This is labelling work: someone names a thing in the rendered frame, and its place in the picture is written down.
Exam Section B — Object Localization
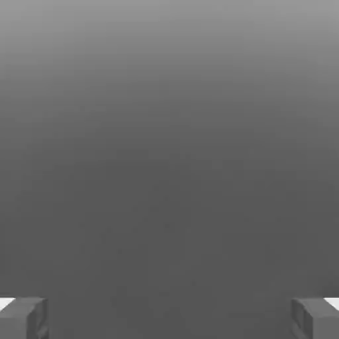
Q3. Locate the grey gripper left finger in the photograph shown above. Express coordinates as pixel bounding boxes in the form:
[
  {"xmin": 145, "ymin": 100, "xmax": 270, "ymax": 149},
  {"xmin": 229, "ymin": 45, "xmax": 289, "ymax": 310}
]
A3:
[{"xmin": 0, "ymin": 297, "xmax": 50, "ymax": 339}]

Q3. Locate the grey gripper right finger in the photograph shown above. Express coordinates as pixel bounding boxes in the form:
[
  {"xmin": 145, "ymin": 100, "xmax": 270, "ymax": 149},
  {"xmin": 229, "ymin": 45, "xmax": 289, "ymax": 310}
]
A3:
[{"xmin": 290, "ymin": 297, "xmax": 339, "ymax": 339}]

